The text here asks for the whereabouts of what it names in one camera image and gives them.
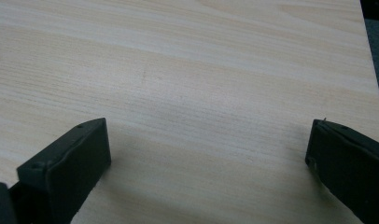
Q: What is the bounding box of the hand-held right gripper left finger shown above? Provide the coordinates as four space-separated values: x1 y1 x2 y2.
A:
8 117 112 224

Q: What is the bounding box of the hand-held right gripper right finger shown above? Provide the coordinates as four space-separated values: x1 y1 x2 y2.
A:
304 119 379 224

